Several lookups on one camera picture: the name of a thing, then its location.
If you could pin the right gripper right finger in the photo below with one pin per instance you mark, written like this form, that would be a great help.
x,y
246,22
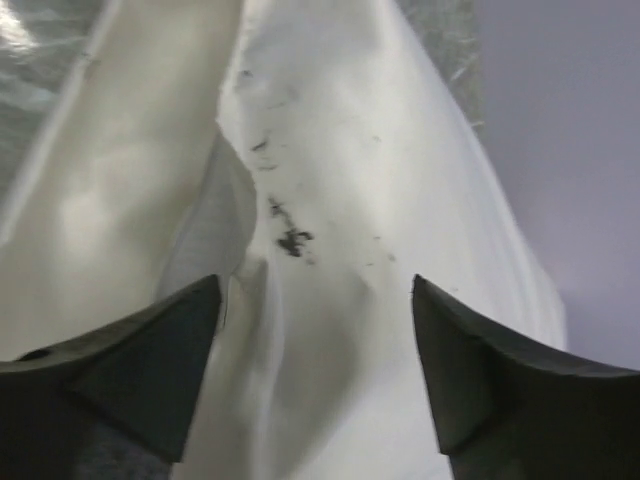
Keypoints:
x,y
505,406

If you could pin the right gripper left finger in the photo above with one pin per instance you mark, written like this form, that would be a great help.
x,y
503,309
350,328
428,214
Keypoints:
x,y
140,375

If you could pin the cream pillowcase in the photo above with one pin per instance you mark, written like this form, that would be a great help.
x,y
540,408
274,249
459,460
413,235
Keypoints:
x,y
306,153

